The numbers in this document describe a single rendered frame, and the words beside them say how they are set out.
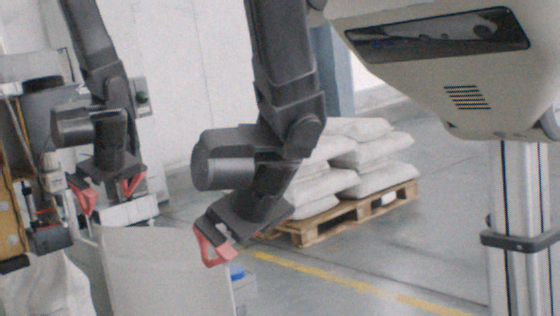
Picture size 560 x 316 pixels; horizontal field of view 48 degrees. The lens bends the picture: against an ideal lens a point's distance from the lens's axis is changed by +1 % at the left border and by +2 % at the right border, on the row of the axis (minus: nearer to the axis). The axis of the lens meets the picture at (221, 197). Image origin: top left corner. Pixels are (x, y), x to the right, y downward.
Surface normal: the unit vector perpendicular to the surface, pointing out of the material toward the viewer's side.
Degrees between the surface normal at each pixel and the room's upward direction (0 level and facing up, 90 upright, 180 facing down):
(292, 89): 118
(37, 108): 90
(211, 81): 90
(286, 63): 108
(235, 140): 29
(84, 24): 99
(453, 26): 130
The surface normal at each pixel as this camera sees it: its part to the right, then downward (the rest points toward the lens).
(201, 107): 0.57, 0.11
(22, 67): 0.95, -0.08
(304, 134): 0.34, 0.61
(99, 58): 0.46, 0.34
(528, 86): -0.51, 0.83
